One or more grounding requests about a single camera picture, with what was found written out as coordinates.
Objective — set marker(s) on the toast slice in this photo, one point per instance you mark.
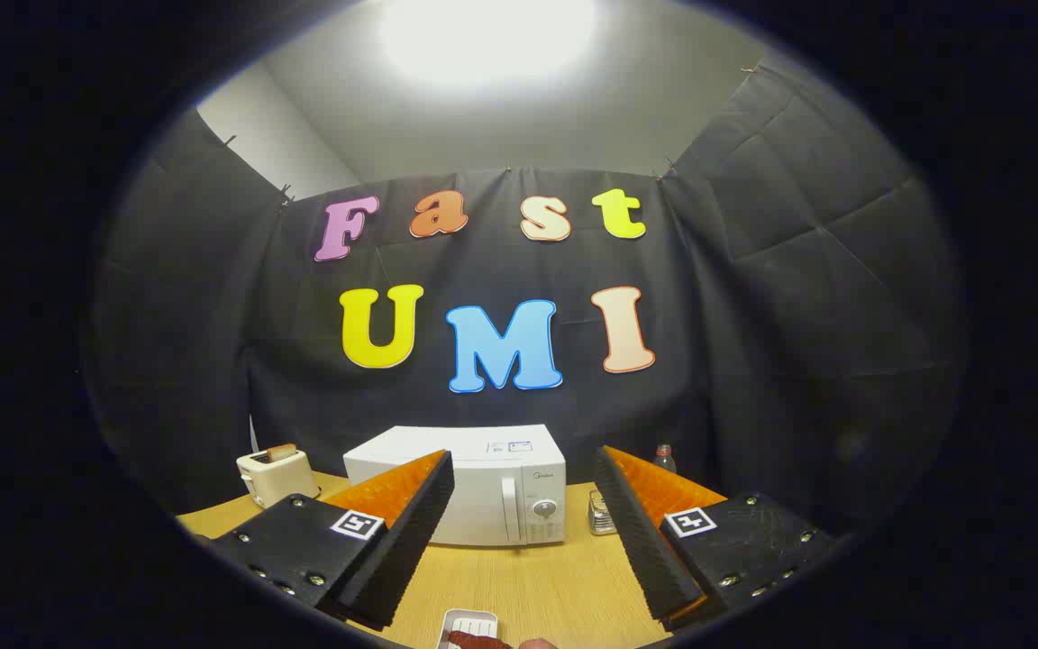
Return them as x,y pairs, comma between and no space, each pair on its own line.
282,452

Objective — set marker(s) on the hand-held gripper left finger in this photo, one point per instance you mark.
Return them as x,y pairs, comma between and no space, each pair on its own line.
411,541

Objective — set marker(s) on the white bread toaster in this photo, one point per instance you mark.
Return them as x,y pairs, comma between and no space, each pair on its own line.
280,479

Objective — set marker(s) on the clear bottle red label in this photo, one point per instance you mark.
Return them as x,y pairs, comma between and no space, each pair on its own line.
664,461

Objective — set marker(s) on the small white tray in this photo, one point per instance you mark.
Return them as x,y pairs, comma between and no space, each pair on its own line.
469,620

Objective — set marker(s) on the red meat piece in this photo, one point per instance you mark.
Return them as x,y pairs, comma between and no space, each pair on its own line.
474,641

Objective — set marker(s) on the white toaster oven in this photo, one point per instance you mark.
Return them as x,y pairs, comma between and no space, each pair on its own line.
483,514

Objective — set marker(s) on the ceiling light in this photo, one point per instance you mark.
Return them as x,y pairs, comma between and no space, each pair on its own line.
487,36

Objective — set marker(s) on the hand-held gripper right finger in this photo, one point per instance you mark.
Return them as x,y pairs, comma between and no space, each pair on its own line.
641,550

